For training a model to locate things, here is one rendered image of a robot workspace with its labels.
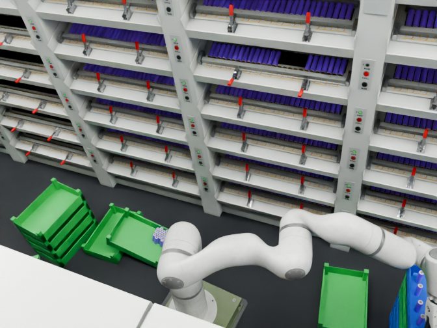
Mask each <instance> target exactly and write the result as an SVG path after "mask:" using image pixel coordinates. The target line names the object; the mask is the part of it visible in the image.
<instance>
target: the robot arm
mask: <svg viewBox="0 0 437 328"><path fill-rule="evenodd" d="M313 234H317V235H318V236H319V237H320V238H322V239H323V240H325V241H326V242H328V243H331V244H332V245H343V246H347V247H350V248H352V249H354V250H356V251H359V252H361V253H363V254H365V255H368V256H370V257H371V258H374V259H376V260H378V261H381V262H383V263H385V264H388V265H389V266H392V267H395V268H397V269H408V268H410V267H412V266H413V265H414V264H415V265H417V267H419V268H420V269H421V270H422V272H423V273H424V275H425V278H426V284H427V295H428V298H427V300H426V304H425V322H426V324H425V327H424V328H437V247H434V248H432V247H431V246H430V245H427V244H426V243H424V242H422V241H420V240H418V239H416V238H413V237H405V238H400V237H399V236H396V235H395V234H392V233H391V232H388V231H387V230H384V229H383V228H380V227H379V226H377V225H374V224H373V223H370V222H369V221H366V220H365V219H362V218H360V217H358V216H356V215H353V214H351V213H347V212H337V213H331V214H328V215H315V214H312V213H310V212H307V211H305V210H301V209H292V210H289V211H288V212H286V213H285V214H284V216H283V217H282V219H281V221H280V231H279V244H278V245H277V246H275V247H270V246H268V245H267V244H266V243H265V242H264V241H263V240H262V239H260V238H259V237H258V236H257V235H255V234H251V233H243V234H232V235H228V236H223V237H221V238H218V239H216V240H215V241H213V242H211V243H210V244H209V245H208V246H207V247H206V248H204V249H203V250H202V239H201V236H200V233H199V231H198V229H197V228H196V227H195V226H194V225H193V224H191V223H188V222H178V223H175V224H173V225H172V226H171V227H170V228H169V230H168V232H167V233H166V237H165V240H164V243H163V248H162V251H161V255H160V258H159V263H158V266H157V277H158V279H159V282H160V283H161V284H162V285H163V286H165V287H166V288H170V292H171V294H172V300H171V302H170V304H169V308H171V309H173V310H177V311H178V312H182V313H184V314H187V315H190V316H193V317H195V318H198V319H201V320H204V321H208V322H209V323H213V322H214V320H215V318H216V315H217V304H216V301H215V298H214V297H213V296H212V295H211V294H210V293H209V292H208V291H206V290H205V289H204V284H203V281H202V279H204V278H205V277H207V276H208V275H210V274H212V273H214V272H216V271H218V270H221V269H224V268H227V267H235V266H261V267H264V268H265V269H268V270H269V271H271V272H272V273H274V274H275V275H276V276H278V277H280V278H281V279H285V280H299V279H301V278H303V277H305V276H306V275H307V274H308V272H309V271H310V268H311V264H312V235H313Z"/></svg>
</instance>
